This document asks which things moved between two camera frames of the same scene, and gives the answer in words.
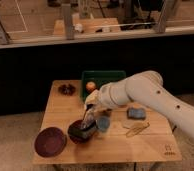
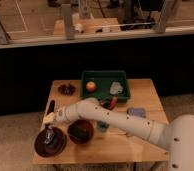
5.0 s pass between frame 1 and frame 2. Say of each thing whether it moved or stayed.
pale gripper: moved
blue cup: stayed
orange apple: stayed
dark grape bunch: stayed
